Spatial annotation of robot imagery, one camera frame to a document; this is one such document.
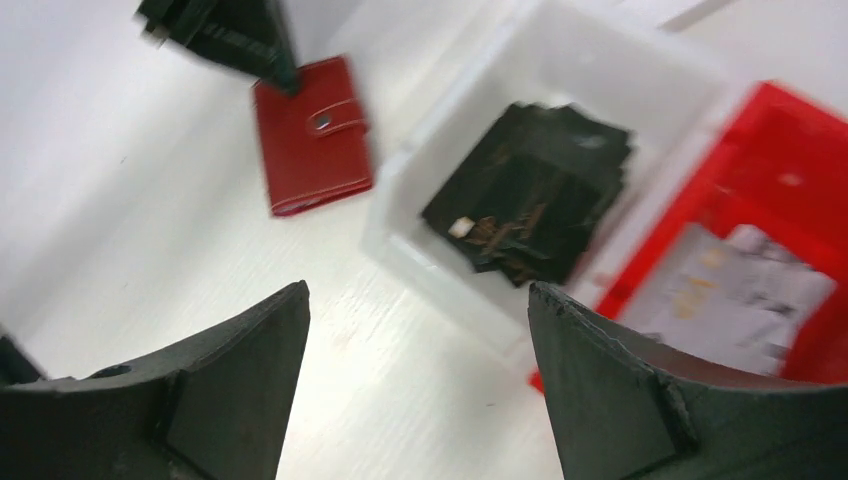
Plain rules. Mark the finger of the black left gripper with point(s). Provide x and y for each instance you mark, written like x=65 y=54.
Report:
x=250 y=36

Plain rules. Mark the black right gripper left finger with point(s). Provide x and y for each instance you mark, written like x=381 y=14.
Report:
x=214 y=405

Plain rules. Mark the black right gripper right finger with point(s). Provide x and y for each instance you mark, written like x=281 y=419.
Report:
x=624 y=406

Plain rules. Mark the red leather card holder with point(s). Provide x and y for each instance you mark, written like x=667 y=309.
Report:
x=313 y=144

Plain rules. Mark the white cards stack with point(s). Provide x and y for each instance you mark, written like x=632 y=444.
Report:
x=738 y=301

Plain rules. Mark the black cards stack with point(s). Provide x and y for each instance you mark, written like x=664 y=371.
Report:
x=527 y=199

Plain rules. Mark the red plastic bin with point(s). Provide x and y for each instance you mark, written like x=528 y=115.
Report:
x=780 y=164

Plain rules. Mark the white plastic bin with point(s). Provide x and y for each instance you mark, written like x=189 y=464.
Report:
x=674 y=96

